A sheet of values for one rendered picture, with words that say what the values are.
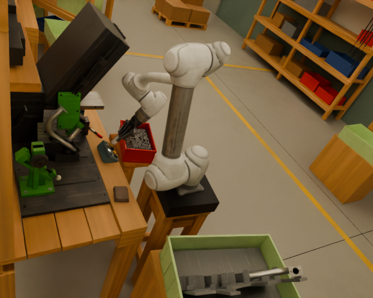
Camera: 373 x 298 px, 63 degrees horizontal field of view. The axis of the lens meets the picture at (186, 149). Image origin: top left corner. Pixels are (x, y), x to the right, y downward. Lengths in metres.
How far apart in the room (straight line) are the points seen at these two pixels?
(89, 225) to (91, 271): 0.92
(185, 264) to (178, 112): 0.76
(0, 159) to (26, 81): 0.33
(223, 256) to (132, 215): 0.54
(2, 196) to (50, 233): 0.45
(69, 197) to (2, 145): 0.72
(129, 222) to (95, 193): 0.25
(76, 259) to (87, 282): 0.20
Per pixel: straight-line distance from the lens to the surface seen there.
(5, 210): 1.27
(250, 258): 1.85
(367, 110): 6.65
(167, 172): 1.54
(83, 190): 1.73
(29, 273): 2.49
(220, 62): 1.45
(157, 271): 1.66
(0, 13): 0.84
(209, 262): 1.71
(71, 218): 1.64
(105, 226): 1.63
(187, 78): 1.34
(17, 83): 1.27
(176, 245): 1.65
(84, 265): 2.52
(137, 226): 1.63
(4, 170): 1.12
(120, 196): 1.70
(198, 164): 1.66
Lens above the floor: 2.19
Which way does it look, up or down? 36 degrees down
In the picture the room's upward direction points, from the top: 23 degrees clockwise
